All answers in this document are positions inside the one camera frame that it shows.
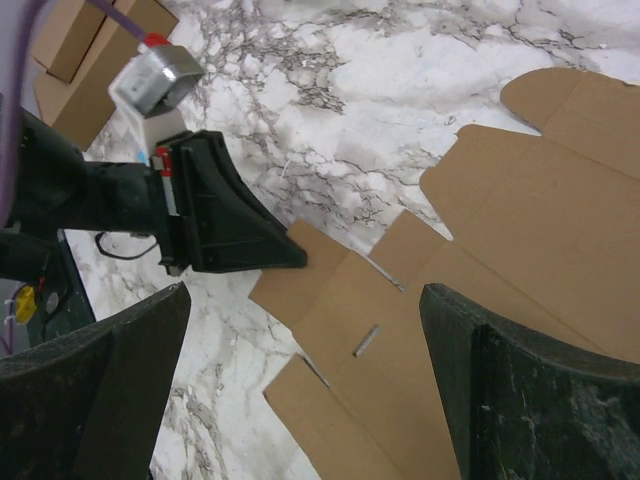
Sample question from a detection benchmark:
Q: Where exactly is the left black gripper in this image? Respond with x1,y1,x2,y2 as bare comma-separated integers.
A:
1,109,306,275

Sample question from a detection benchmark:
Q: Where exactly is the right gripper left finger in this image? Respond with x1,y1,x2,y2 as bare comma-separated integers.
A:
1,282,191,479

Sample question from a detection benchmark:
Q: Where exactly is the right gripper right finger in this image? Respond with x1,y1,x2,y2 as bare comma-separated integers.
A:
419,283,639,479

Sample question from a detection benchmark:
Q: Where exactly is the cardboard box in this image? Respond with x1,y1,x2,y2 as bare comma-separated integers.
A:
32,1,148,86
251,68,639,479
33,0,180,152

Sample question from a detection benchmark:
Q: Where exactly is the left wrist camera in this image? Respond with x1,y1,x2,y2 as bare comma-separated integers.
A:
108,33,204,157

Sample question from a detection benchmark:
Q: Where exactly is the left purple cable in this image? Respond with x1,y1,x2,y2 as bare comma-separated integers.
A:
0,0,151,226

